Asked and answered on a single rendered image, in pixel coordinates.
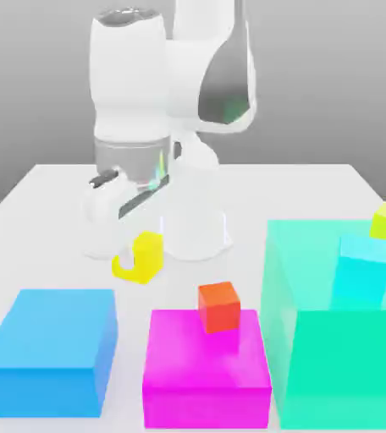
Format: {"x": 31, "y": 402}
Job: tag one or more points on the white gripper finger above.
{"x": 127, "y": 260}

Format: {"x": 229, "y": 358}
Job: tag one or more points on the large blue box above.
{"x": 47, "y": 351}

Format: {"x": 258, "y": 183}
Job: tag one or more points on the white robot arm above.
{"x": 128, "y": 84}

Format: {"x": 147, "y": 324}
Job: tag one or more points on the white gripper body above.
{"x": 138, "y": 216}

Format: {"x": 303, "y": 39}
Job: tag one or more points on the large magenta box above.
{"x": 196, "y": 379}

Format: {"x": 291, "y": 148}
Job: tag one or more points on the small red cube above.
{"x": 220, "y": 308}

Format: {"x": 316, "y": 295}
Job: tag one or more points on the small cyan cube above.
{"x": 360, "y": 274}

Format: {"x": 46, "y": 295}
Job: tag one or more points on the large teal box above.
{"x": 345, "y": 365}

